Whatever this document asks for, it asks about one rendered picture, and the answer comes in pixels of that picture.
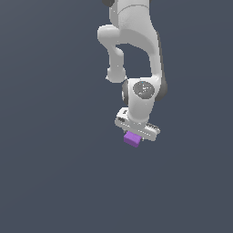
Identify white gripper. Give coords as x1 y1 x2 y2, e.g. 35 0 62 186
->
114 106 161 142

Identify purple cube block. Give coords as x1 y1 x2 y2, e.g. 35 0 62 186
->
123 130 142 148

